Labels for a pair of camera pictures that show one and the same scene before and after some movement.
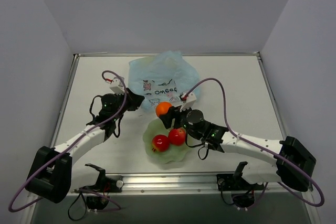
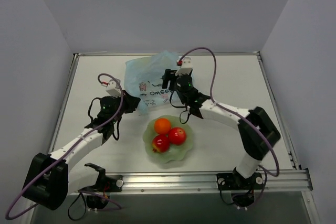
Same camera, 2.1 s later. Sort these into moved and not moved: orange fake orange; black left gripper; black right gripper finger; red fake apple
Moved: orange fake orange; black right gripper finger
Not moved: black left gripper; red fake apple
